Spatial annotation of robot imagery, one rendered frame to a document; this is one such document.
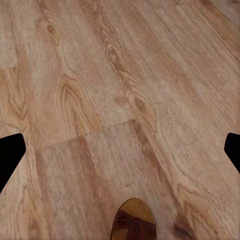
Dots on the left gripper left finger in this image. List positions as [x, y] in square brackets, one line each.
[12, 149]

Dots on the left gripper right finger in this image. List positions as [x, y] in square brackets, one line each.
[232, 149]

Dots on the sandal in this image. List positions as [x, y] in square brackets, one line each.
[133, 221]

